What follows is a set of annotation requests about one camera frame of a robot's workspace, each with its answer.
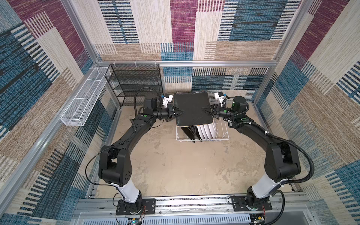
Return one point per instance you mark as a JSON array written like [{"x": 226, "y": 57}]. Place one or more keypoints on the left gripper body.
[{"x": 165, "y": 114}]

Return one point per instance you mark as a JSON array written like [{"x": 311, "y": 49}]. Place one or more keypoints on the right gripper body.
[{"x": 219, "y": 111}]

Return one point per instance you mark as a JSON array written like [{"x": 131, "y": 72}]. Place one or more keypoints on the black square plate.
[{"x": 192, "y": 103}]

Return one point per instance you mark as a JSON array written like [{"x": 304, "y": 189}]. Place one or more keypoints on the floral square plate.
[
  {"x": 196, "y": 133},
  {"x": 188, "y": 131}
]

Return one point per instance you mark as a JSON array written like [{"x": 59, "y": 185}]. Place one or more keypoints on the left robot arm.
[{"x": 115, "y": 166}]

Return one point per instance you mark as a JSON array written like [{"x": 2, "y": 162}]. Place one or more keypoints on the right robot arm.
[{"x": 281, "y": 159}]

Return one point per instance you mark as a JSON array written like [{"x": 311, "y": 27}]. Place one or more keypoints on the white round plate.
[
  {"x": 213, "y": 130},
  {"x": 208, "y": 131},
  {"x": 204, "y": 132},
  {"x": 200, "y": 132}
]

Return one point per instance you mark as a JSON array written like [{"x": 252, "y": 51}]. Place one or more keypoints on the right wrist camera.
[{"x": 220, "y": 98}]

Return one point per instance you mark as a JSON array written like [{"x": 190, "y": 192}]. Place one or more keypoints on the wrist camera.
[
  {"x": 166, "y": 99},
  {"x": 220, "y": 98}
]

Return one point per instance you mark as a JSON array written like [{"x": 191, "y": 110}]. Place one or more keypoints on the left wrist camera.
[{"x": 166, "y": 99}]

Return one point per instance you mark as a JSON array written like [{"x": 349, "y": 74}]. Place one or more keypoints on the white wire dish rack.
[{"x": 222, "y": 133}]

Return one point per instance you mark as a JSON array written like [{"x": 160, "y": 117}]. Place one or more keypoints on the black wire shelf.
[{"x": 129, "y": 81}]

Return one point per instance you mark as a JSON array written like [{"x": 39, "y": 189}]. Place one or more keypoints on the white mesh wall basket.
[{"x": 77, "y": 113}]

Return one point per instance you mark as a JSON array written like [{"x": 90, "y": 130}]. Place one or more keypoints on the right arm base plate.
[{"x": 244, "y": 203}]

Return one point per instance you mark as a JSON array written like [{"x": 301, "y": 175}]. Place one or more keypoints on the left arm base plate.
[{"x": 146, "y": 206}]

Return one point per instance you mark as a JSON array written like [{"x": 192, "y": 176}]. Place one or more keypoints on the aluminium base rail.
[{"x": 198, "y": 210}]

